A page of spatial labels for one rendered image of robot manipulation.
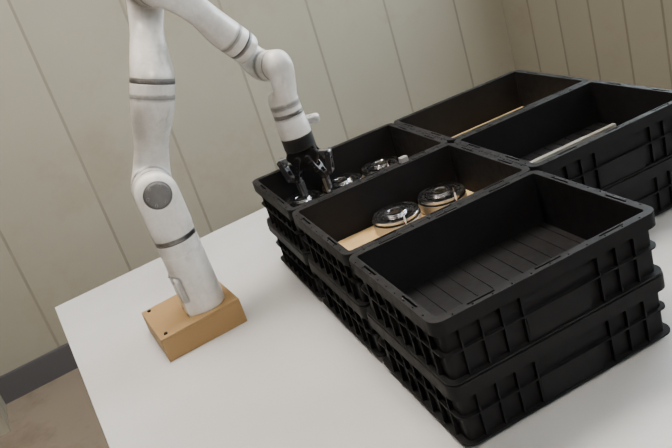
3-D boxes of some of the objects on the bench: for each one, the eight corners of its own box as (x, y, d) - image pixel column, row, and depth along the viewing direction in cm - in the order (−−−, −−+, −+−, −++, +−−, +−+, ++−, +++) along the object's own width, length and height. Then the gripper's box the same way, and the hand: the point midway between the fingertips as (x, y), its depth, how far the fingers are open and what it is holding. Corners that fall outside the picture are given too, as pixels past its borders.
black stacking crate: (470, 457, 105) (451, 391, 101) (380, 365, 132) (362, 310, 128) (678, 336, 116) (668, 272, 112) (556, 274, 143) (545, 220, 138)
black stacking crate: (380, 365, 132) (362, 310, 128) (321, 304, 159) (305, 257, 155) (556, 274, 143) (545, 220, 138) (473, 231, 169) (461, 185, 165)
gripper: (261, 144, 168) (284, 206, 174) (320, 130, 163) (342, 194, 169) (271, 132, 175) (293, 192, 180) (328, 119, 169) (349, 180, 175)
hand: (315, 188), depth 174 cm, fingers open, 5 cm apart
